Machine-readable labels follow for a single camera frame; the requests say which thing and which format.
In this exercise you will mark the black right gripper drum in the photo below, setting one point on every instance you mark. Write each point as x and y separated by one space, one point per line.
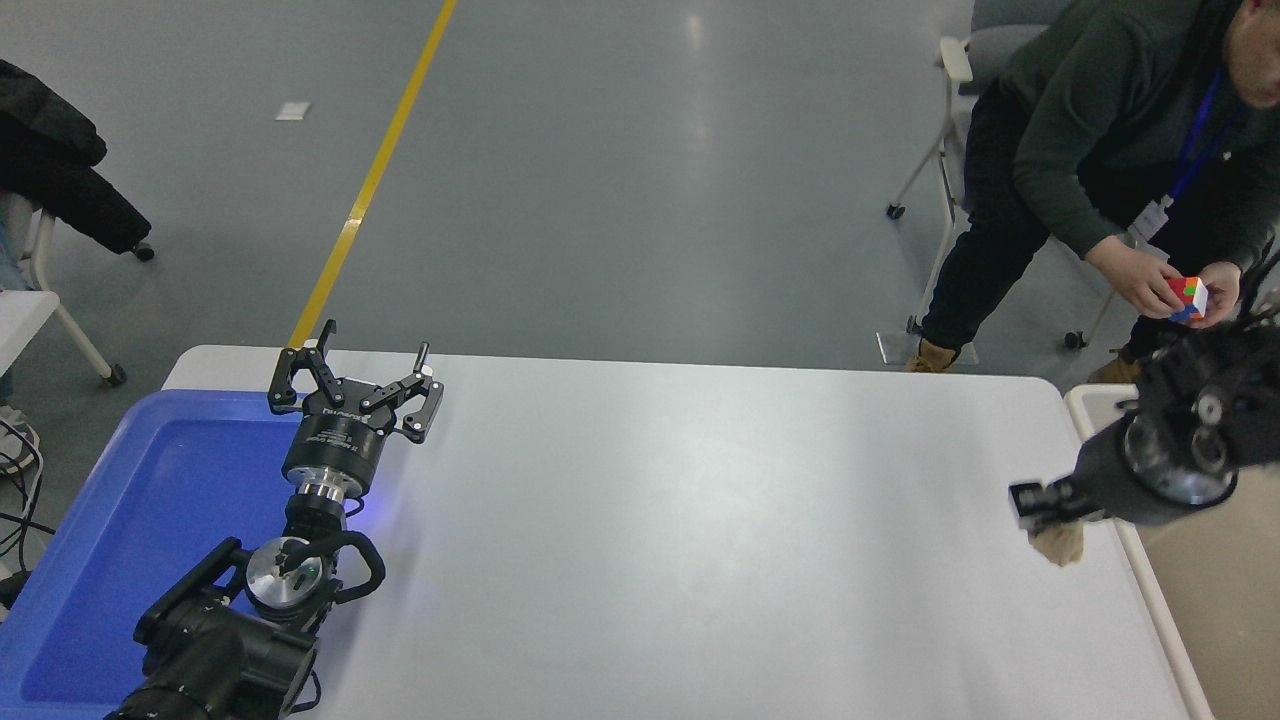
1105 480

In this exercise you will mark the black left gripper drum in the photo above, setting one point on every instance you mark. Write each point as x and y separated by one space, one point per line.
335 445

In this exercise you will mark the tan paper ball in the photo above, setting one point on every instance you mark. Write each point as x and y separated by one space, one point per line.
1060 545

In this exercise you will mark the colourful puzzle cube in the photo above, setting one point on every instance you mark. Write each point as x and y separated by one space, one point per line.
1190 298

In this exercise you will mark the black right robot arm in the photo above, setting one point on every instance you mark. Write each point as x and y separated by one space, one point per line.
1240 395

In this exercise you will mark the person's right forearm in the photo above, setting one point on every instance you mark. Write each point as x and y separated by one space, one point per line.
1060 210

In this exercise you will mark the person's right hand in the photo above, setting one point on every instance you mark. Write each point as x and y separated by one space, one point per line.
1130 275

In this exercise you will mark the person's left hand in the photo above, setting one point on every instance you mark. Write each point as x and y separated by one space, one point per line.
1222 290

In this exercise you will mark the metal floor plate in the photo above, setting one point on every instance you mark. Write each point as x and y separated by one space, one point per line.
895 347
968 354

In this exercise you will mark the large pale bin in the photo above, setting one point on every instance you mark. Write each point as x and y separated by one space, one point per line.
1220 620

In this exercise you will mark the blue plastic tray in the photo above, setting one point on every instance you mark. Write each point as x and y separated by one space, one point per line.
150 520

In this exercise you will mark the white framed chair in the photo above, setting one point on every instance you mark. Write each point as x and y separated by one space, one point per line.
75 335

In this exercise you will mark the yellow floor tape line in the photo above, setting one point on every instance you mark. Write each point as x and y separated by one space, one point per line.
375 170

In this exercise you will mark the white paper scrap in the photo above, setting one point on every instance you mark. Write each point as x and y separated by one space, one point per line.
293 110

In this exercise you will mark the black jacket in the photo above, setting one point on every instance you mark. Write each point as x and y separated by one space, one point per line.
50 160

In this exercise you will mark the person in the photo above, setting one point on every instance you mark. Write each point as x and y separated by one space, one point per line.
1090 90

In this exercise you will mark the grey chair with white frame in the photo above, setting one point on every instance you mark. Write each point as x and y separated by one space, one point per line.
985 55

